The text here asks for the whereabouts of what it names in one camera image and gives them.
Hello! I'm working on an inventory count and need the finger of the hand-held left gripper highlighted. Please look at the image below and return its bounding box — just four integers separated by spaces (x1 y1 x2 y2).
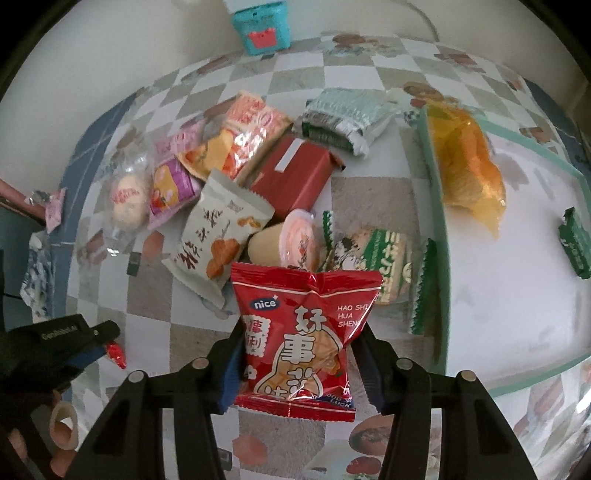
85 320 122 346
62 344 109 377

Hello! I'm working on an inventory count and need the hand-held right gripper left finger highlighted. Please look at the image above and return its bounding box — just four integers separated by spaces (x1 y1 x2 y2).
74 318 250 480

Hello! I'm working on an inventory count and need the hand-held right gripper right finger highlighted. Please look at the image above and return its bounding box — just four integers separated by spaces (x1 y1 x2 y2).
351 323 539 480

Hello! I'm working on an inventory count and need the red peanut snack packet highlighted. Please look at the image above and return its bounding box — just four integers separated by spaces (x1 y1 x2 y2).
230 262 384 423

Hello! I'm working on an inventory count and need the green-edged clear cookie packet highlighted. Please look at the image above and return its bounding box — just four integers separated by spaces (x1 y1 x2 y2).
321 210 439 335

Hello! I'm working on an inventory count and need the red box-shaped packet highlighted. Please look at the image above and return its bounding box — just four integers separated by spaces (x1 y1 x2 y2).
249 135 347 222

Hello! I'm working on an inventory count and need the person's left hand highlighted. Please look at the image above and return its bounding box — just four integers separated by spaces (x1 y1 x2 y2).
46 390 79 478

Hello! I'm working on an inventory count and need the small red candy wrapper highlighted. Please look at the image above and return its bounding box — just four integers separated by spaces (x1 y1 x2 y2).
105 340 128 370

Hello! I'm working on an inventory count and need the blue and white patterned wrapper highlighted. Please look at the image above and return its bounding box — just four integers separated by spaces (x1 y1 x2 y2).
19 231 58 324

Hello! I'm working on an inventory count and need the small pink sachet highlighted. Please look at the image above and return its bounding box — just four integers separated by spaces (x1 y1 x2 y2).
45 187 68 233

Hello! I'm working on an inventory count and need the clear wrapped round bun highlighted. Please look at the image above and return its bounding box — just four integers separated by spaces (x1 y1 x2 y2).
99 152 153 259

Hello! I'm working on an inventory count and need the white cracker snack packet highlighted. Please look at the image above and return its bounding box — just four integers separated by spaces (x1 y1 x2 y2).
161 168 276 310

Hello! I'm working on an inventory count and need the jelly cup with pink lid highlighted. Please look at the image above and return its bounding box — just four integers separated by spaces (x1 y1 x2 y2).
247 209 321 271

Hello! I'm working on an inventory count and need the pink and purple snack packet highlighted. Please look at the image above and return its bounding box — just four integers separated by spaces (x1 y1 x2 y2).
147 122 206 232

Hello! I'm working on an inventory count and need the reddish brown bar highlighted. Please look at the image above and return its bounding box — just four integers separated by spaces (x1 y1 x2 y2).
0 179 35 204

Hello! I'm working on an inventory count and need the checkered printed tablecloth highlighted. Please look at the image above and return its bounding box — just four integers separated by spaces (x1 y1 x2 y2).
28 32 591 480

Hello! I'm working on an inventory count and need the yellow bread in clear bag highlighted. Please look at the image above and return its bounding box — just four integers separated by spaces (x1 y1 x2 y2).
425 104 507 238

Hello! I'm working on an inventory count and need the small dark green packet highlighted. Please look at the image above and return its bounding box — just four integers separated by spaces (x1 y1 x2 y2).
556 207 591 279

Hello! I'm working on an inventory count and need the orange and white snack packet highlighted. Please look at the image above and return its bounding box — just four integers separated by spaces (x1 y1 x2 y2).
217 91 294 183

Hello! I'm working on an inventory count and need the silver green snack packet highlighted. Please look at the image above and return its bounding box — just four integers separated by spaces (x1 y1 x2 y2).
292 88 409 158

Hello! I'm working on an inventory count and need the teal box with red mark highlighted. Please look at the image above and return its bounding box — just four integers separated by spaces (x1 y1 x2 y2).
229 0 293 56

